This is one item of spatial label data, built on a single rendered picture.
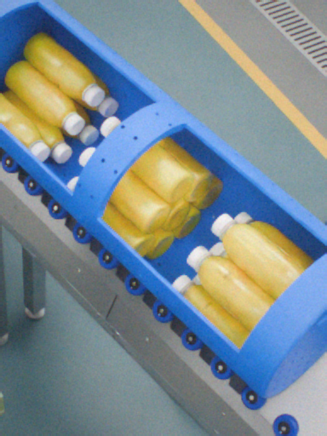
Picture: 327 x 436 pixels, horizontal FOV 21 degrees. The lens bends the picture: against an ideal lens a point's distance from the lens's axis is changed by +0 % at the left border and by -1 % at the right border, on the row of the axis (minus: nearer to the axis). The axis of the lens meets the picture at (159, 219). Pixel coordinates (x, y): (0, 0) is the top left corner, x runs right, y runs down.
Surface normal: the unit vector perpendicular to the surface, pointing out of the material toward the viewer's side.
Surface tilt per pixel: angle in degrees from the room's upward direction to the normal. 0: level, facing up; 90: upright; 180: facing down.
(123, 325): 70
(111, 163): 41
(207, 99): 0
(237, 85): 0
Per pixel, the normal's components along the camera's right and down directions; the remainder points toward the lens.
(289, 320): -0.38, -0.15
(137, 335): -0.64, 0.27
